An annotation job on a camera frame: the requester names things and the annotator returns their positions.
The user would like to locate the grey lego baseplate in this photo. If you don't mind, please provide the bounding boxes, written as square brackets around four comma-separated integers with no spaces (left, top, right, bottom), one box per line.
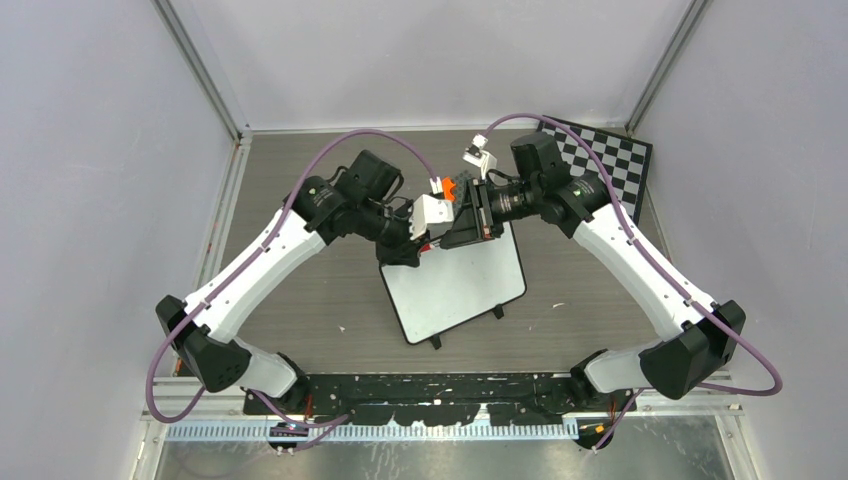
[452,177,476,203]

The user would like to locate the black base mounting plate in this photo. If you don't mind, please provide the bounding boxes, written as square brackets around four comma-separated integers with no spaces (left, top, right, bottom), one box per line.
[273,372,634,427]

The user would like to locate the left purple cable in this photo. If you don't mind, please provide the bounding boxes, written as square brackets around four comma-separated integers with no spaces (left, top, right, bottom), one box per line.
[144,128,444,454]

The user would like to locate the purple cable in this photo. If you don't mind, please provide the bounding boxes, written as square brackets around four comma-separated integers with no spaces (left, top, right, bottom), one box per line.
[482,113,784,456]
[144,128,444,454]

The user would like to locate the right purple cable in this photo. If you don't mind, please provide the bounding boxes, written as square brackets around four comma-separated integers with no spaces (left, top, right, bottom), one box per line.
[482,113,784,456]

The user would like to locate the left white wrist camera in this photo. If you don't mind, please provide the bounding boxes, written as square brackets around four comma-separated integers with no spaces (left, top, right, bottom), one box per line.
[409,177,454,240]

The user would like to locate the white whiteboard with black frame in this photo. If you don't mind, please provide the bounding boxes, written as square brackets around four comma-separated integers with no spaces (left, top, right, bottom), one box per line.
[379,223,527,349]

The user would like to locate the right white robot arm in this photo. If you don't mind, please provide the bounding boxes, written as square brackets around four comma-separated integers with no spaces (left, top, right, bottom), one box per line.
[440,133,746,411]

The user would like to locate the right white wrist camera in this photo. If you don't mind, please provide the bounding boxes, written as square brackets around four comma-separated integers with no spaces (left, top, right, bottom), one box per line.
[462,134,497,178]

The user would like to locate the black white checkerboard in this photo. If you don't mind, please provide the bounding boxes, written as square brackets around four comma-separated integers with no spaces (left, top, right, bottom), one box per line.
[537,119,653,222]

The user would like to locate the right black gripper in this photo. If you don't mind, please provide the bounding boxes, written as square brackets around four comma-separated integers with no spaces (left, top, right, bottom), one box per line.
[440,177,540,250]

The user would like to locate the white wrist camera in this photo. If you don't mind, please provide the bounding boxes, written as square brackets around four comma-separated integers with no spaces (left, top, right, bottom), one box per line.
[409,177,454,240]
[462,134,497,178]

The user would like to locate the orange curved lego piece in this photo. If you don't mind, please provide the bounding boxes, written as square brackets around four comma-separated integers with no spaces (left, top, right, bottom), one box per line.
[441,177,456,202]

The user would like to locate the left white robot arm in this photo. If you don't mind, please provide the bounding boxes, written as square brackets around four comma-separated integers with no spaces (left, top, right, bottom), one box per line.
[155,150,417,414]

